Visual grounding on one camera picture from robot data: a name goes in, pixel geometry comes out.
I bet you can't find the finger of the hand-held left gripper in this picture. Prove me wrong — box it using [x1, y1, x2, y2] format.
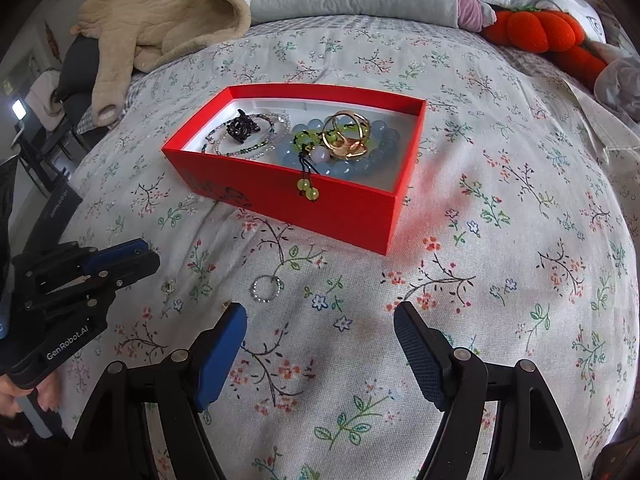
[14, 239, 152, 294]
[24, 250, 162, 318]

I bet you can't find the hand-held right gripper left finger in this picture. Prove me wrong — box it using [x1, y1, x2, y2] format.
[61, 301, 249, 480]

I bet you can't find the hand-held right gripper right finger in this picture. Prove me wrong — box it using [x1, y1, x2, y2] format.
[394, 301, 584, 480]

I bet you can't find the small silver beaded ring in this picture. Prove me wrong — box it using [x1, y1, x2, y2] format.
[251, 275, 279, 304]

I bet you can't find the red cardboard box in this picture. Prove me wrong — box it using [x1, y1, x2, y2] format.
[160, 84, 428, 256]

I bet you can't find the clear bead bracelet black charm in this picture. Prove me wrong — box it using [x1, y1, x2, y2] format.
[202, 109, 292, 162]

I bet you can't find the light blue bead bracelet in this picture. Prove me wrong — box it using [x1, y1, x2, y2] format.
[276, 118, 404, 179]

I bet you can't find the green bead bracelet black cord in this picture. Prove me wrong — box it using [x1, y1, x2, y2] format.
[292, 127, 374, 204]

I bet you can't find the gold ring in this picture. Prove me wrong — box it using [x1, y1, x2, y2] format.
[319, 109, 374, 162]

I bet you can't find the person's left hand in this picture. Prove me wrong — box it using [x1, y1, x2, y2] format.
[0, 373, 64, 418]

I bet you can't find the dark chair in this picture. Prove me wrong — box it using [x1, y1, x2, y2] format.
[52, 35, 122, 151]

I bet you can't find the beige quilted jacket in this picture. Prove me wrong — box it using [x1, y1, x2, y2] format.
[76, 0, 254, 127]

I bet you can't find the grey checked bed sheet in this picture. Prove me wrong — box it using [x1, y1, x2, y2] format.
[90, 12, 551, 126]

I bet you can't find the white folded cloth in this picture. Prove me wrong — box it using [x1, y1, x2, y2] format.
[569, 80, 640, 162]

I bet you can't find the grey printed cloth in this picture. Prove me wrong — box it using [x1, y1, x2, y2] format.
[592, 42, 640, 122]

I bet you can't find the orange plush toy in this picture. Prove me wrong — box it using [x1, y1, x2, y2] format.
[481, 5, 609, 89]

